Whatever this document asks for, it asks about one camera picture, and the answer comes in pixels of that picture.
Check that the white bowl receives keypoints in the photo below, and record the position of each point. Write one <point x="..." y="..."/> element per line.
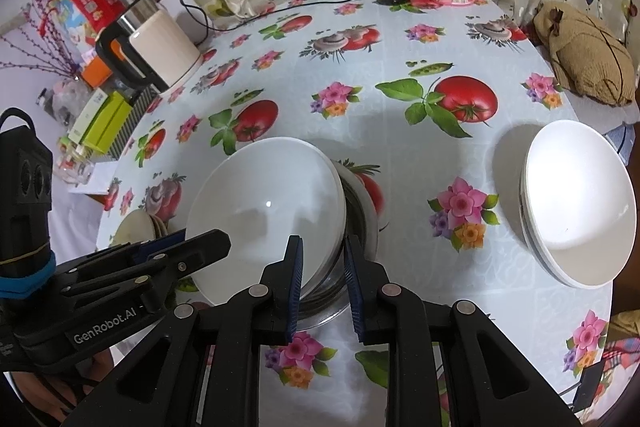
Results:
<point x="260" y="212"/>
<point x="580" y="197"/>
<point x="343" y="227"/>
<point x="530" y="227"/>

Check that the orange box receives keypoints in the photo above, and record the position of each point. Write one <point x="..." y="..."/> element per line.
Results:
<point x="97" y="69"/>

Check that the cream electric kettle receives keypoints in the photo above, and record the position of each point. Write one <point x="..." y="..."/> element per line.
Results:
<point x="160" y="47"/>

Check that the clear plastic bag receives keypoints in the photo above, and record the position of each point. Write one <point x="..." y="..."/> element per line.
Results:
<point x="70" y="99"/>

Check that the stainless steel bowl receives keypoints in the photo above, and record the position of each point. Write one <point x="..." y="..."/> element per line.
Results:
<point x="365" y="232"/>

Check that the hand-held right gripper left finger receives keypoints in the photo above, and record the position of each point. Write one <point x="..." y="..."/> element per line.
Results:
<point x="295" y="287"/>

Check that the printed vegetable flower tablecloth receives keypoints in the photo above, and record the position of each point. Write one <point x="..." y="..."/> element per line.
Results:
<point x="425" y="147"/>

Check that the person's left forearm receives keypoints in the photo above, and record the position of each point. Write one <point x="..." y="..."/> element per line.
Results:
<point x="45" y="397"/>

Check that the black white striped tray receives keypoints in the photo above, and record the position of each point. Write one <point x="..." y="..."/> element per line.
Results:
<point x="137" y="117"/>

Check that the white paper sheet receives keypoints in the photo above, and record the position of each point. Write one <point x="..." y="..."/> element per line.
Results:
<point x="95" y="182"/>

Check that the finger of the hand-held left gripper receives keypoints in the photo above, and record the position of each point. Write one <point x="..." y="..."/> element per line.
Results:
<point x="200" y="247"/>
<point x="147" y="249"/>

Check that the white and green box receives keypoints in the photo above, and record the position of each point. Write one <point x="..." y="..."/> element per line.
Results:
<point x="85" y="114"/>

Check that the plaid cloth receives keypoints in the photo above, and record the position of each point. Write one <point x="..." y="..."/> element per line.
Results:
<point x="622" y="352"/>

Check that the dark lidded small jar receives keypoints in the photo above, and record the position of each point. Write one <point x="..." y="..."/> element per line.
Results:
<point x="46" y="101"/>

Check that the tan plate with blue pattern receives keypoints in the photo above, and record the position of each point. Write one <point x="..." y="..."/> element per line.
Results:
<point x="132" y="229"/>

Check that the purple flower branches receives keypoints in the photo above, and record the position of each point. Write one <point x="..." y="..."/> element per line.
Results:
<point x="45" y="47"/>

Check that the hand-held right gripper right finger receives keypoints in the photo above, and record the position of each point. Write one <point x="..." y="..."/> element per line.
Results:
<point x="352" y="287"/>

